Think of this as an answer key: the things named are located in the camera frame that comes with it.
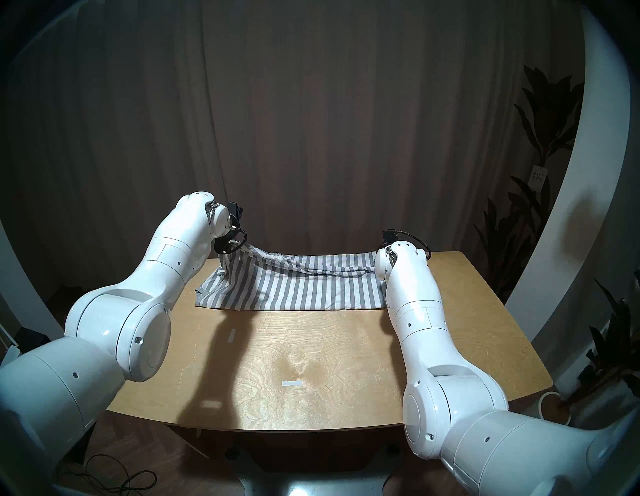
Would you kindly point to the brown pleated curtain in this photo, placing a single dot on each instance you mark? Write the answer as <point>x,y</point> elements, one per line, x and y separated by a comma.
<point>325,125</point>

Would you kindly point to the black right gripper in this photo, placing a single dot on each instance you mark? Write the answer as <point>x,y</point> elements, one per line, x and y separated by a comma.
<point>390,235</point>

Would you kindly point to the white curved arch pillar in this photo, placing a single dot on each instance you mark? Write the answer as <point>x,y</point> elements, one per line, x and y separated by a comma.
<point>25,290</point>
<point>585,200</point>

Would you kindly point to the grey white striped t-shirt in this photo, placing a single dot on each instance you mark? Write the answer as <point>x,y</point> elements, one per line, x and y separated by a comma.
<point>300,290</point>

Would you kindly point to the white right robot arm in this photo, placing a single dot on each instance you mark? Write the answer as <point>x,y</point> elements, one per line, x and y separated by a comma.
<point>440,380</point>

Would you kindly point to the white paper plant tag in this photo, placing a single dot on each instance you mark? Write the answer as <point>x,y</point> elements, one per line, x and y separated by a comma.
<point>538,175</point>

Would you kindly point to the white round plant pot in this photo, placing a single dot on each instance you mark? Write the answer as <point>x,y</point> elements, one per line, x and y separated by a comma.
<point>547,407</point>

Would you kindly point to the dark plant in white pot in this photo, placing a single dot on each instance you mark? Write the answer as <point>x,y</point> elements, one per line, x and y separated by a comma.
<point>612,350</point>

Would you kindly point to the tall dark leafy plant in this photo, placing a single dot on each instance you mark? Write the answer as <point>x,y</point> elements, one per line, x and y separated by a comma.
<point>547,115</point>

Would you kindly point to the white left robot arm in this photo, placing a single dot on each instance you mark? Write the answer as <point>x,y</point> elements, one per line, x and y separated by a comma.
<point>125,325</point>

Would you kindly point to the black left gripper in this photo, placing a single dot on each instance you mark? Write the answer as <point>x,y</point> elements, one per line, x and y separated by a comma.
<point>224,248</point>

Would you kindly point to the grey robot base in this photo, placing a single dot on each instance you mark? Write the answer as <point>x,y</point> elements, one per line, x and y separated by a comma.
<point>310,487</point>

